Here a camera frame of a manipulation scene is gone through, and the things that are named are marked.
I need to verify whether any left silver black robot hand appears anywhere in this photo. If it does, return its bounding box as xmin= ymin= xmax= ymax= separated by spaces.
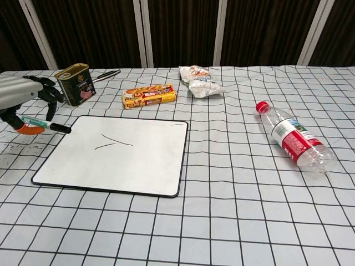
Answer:
xmin=0 ymin=74 xmax=64 ymax=137

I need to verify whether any green whiteboard marker black cap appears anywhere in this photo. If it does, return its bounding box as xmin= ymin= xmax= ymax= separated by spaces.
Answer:
xmin=21 ymin=115 xmax=72 ymax=134

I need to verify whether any white dry-erase board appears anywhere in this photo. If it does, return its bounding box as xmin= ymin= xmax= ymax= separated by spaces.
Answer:
xmin=31 ymin=115 xmax=189 ymax=198

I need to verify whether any dark green luncheon meat can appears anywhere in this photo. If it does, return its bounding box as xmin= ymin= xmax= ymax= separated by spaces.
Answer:
xmin=54 ymin=63 xmax=97 ymax=107

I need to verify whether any yellow orange snack box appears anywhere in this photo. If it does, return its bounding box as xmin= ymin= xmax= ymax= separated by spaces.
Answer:
xmin=121 ymin=84 xmax=178 ymax=110

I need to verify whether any white crinkled snack bag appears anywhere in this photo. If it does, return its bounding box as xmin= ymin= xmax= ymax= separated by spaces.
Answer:
xmin=178 ymin=65 xmax=226 ymax=99

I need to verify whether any white black checkered tablecloth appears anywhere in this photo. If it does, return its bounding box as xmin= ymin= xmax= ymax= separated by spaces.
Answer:
xmin=0 ymin=65 xmax=355 ymax=266

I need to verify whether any clear plastic bottle red label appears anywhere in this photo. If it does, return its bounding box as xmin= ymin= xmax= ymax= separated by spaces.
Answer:
xmin=255 ymin=101 xmax=338 ymax=174

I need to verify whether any metal ladle black handle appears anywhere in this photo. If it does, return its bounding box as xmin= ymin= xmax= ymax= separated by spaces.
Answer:
xmin=91 ymin=69 xmax=121 ymax=83

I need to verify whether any dark folding screen white frame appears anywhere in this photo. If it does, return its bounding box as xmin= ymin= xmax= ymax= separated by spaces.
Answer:
xmin=0 ymin=0 xmax=355 ymax=73

